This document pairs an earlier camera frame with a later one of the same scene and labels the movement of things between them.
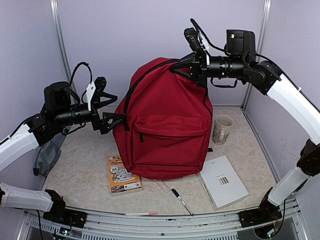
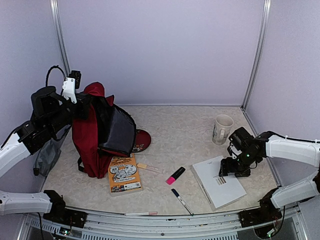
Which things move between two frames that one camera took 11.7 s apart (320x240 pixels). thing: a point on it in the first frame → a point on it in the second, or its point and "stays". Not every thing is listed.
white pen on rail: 141,214 stays
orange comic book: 121,181 stays
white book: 221,182 stays
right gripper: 196,72 → 230,169
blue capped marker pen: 177,195 stays
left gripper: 97,123 → 84,103
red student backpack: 167,131 → 107,131
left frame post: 54,4 stays
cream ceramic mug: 222,129 stays
